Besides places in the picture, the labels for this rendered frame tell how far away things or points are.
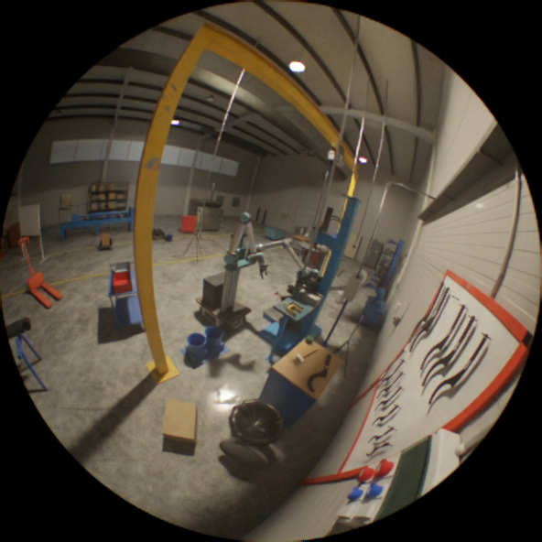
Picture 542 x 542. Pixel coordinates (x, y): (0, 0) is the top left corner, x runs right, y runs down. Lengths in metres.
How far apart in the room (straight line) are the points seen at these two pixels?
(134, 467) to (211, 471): 0.88
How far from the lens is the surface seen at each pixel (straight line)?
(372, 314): 5.10
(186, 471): 2.44
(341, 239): 2.90
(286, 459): 2.55
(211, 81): 5.92
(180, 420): 2.23
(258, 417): 2.04
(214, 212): 10.52
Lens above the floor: 2.41
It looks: 22 degrees down
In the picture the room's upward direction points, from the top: 14 degrees clockwise
